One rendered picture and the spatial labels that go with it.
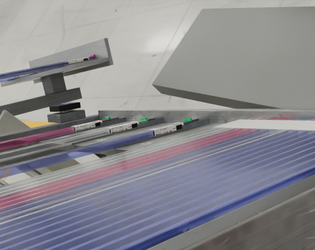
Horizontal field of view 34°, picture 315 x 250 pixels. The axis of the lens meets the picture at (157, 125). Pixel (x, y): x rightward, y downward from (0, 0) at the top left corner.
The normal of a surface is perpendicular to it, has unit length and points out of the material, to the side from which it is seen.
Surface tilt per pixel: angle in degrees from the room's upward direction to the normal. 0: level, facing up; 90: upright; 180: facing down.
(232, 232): 90
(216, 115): 44
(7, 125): 90
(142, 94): 0
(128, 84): 0
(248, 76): 0
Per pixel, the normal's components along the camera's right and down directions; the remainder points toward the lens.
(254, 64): -0.62, -0.55
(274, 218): 0.65, 0.02
